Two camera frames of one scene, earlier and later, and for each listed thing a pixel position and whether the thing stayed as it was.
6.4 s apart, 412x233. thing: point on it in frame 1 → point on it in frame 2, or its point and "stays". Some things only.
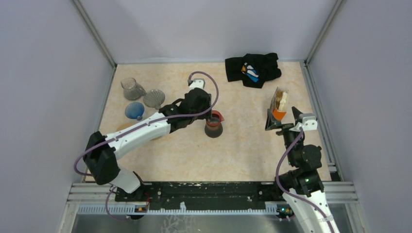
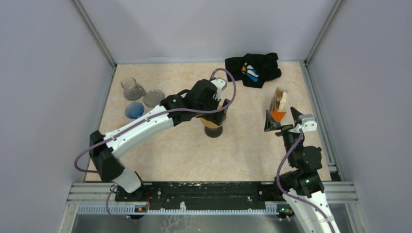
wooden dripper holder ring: (157, 138) → (210, 124)
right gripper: (271, 124) stays
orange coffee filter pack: (279, 103) stays
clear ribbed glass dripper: (154, 98) stays
